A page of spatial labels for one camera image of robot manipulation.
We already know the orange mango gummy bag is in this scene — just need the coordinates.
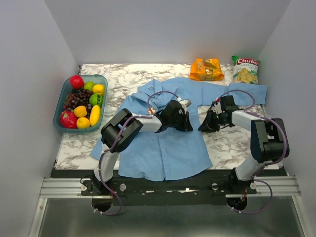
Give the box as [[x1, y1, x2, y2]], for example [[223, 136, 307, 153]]
[[189, 59, 225, 81]]

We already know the yellow toy lemon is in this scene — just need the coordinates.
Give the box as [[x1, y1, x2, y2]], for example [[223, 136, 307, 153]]
[[74, 106, 87, 118]]

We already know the light blue button shirt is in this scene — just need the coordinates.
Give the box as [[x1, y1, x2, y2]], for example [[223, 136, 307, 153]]
[[89, 77, 269, 182]]

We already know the dark toy grape bunch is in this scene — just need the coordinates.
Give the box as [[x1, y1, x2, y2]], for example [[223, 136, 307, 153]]
[[63, 89, 93, 111]]

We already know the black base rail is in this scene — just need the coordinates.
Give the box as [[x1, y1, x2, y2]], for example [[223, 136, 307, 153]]
[[50, 169, 257, 207]]

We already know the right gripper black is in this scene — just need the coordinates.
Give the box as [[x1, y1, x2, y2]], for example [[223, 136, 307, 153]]
[[197, 109, 227, 133]]

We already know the teal plastic fruit basin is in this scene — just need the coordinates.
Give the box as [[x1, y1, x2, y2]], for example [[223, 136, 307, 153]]
[[53, 75, 108, 134]]

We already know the green cassava chips bag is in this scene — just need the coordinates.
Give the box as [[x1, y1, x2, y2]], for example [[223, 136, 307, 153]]
[[232, 56, 260, 84]]

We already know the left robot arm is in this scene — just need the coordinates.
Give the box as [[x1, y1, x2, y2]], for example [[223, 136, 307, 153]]
[[91, 98, 193, 195]]

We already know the red toy apple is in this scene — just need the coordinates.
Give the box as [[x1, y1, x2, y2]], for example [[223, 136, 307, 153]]
[[69, 75, 84, 90]]

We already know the yellow toy mango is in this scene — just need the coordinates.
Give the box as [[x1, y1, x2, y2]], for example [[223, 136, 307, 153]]
[[89, 105, 101, 126]]

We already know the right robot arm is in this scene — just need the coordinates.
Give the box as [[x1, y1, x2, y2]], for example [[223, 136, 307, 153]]
[[198, 95, 290, 194]]

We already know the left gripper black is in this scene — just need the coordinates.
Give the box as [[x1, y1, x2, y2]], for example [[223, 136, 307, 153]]
[[168, 111, 193, 132]]

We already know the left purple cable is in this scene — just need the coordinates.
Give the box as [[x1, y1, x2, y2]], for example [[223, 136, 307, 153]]
[[92, 91, 181, 215]]

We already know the green toy lime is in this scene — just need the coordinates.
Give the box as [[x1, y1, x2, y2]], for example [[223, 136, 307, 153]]
[[83, 81, 95, 91], [89, 93, 103, 107]]

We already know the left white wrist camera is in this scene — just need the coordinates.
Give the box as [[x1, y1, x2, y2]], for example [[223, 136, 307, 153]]
[[180, 99, 192, 110]]

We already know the orange toy fruit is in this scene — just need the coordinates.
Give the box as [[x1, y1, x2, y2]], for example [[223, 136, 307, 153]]
[[77, 117, 90, 129], [92, 84, 105, 96]]

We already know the pink toy dragon fruit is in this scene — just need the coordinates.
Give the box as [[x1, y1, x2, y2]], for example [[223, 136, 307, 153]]
[[60, 110, 78, 129]]

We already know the red orange leaf brooch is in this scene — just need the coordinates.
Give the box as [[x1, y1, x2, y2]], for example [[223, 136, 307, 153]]
[[148, 107, 156, 115]]

